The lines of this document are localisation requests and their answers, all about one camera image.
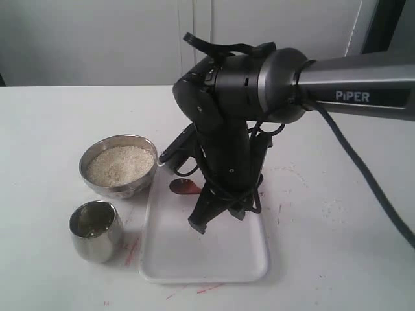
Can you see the white rectangular plastic tray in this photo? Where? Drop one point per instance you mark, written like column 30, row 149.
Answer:
column 174, row 253

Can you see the steel bowl with rice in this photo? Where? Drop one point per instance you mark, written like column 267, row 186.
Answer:
column 119, row 166

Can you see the brown wooden spoon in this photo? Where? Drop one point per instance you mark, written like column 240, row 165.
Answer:
column 183, row 186

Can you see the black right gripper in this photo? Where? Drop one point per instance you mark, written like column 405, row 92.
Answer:
column 223, row 154

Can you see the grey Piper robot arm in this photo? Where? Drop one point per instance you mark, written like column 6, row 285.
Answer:
column 235, row 89

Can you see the small steel cup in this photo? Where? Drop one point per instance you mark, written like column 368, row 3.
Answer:
column 97, row 231

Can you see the dark vertical door frame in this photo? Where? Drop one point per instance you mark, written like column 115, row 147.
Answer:
column 382, row 26

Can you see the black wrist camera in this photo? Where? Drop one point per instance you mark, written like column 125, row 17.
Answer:
column 180, row 150

